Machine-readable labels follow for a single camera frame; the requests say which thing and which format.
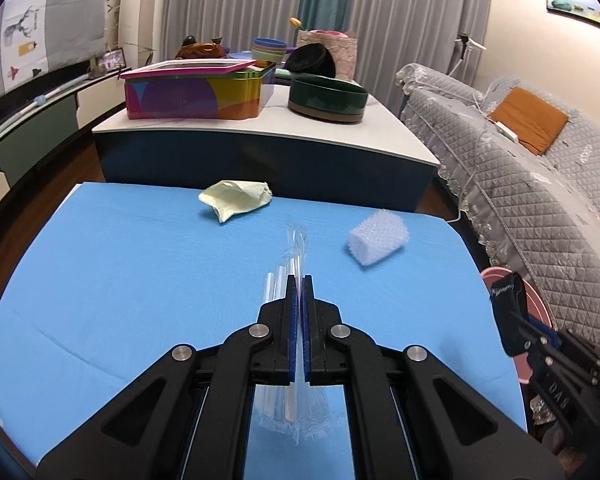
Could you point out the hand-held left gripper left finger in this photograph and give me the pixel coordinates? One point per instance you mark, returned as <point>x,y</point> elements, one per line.
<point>293,310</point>

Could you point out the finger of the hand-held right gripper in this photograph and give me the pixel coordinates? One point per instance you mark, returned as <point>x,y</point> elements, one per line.
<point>535,342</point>
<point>577,355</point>

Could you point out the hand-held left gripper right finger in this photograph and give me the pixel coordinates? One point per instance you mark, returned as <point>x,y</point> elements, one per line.
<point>307,310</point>

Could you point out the clear plastic straw packet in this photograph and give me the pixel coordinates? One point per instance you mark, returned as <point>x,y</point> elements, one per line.
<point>285,280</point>

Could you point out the pink plastic bin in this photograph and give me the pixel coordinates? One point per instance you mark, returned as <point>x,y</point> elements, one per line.
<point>540,305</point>

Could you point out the black packet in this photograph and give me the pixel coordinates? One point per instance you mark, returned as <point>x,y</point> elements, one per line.
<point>507,305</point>

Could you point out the bubble wrap piece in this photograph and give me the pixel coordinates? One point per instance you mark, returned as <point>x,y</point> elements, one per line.
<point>380,237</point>

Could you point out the crumpled pale yellow paper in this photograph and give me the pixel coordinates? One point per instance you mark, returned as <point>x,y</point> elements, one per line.
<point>237,199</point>

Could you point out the grey quilted sofa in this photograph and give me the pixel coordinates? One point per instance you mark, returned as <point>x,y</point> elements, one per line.
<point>530,190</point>

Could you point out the blue table cloth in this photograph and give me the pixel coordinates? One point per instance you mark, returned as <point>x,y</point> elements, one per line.
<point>130,270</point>

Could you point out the white coffee table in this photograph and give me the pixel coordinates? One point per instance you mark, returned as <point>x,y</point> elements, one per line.
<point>280,132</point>

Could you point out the dark green bowl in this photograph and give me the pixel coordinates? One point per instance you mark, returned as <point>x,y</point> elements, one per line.
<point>327,97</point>

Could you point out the orange cushion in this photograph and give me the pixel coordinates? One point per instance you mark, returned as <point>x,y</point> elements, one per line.
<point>530,120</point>

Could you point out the colourful tin box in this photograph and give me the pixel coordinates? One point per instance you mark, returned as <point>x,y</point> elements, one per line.
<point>190,97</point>

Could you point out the black hat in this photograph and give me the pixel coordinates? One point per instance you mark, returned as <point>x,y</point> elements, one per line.
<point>310,60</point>

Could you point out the blue plate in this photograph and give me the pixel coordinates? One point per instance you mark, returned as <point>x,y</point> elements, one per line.
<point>240,56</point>

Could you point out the stack of coloured bowls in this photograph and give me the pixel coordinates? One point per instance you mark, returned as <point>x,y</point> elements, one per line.
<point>269,50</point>

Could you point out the pink-rimmed tin lid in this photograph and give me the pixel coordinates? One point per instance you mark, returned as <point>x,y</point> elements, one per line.
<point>190,70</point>

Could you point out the brown teapot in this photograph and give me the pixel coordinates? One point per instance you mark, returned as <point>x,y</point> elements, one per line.
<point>197,50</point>

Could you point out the small yellow ornament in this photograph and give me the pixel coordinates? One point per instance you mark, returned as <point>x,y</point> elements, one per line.
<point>295,23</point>

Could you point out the grey curtain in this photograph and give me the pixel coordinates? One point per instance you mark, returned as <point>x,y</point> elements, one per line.
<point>230,5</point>
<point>420,25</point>

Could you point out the dark television stand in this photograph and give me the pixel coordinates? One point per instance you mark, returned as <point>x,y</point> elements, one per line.
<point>35,130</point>

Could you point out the white rod with blue joint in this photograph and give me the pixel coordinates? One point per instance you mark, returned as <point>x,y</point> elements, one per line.
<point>40,100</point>

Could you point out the white standing air conditioner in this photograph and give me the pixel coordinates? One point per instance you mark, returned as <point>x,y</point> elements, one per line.
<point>140,10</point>

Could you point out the grey white television cover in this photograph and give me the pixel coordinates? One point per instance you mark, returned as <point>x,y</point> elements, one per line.
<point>55,30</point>

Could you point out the small photo frame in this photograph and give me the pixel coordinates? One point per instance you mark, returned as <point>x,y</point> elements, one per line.
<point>112,59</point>

